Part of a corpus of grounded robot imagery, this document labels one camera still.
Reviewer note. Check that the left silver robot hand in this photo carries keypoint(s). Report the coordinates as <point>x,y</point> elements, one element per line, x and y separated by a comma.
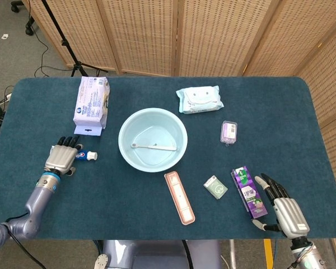
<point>60,158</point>

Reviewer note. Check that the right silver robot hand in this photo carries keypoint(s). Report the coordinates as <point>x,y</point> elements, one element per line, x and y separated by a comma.
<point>291,215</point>

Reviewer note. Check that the blue white toothpaste tube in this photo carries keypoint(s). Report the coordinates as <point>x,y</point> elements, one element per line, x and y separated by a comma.
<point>86,155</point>

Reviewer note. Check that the white toothbrush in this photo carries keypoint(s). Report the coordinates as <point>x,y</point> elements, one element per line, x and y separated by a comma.
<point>156,146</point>

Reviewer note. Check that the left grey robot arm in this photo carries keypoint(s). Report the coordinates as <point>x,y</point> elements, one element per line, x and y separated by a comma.
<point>36,204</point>

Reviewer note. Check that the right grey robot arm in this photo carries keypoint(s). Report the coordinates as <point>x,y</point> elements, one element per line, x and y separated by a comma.
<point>308,255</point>

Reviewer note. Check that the purple green carton box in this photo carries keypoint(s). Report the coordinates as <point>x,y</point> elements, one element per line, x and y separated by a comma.
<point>252,196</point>

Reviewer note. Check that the lavender tissue pack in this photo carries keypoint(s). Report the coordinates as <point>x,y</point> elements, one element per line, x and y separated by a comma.
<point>91,103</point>

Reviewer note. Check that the light blue plastic basin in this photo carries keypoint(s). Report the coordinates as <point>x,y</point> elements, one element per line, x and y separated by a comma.
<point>128,157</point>

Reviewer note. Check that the pink toothbrush case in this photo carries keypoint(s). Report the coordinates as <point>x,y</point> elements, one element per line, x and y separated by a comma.
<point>180,199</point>

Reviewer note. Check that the white table leg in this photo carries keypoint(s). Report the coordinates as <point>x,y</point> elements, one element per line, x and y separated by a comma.
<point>233,252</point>

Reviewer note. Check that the teal table mat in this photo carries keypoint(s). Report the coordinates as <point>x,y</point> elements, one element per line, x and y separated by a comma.
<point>128,213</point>

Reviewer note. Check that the clear purple floss box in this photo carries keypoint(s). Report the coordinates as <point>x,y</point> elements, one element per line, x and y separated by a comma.
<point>229,133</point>

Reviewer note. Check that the black tripod stand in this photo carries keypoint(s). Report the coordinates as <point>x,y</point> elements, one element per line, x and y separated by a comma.
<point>62,42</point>

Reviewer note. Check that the black chair base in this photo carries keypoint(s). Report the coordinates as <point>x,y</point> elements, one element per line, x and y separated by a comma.
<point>30,28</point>

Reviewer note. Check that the grey robot torso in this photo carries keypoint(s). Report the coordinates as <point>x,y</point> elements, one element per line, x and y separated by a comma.
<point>156,255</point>

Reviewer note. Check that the light blue wet wipes pack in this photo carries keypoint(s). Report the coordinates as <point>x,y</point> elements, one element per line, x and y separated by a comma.
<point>198,99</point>

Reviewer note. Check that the wicker folding screen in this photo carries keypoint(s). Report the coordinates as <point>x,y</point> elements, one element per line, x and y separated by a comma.
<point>142,33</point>

